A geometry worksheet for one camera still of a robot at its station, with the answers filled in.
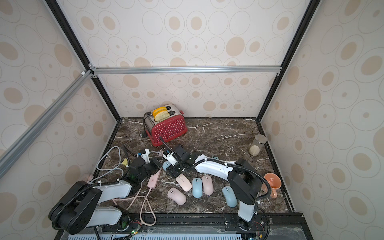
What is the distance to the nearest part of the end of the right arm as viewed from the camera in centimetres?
62

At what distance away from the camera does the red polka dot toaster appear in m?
0.96

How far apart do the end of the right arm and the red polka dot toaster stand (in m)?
0.30
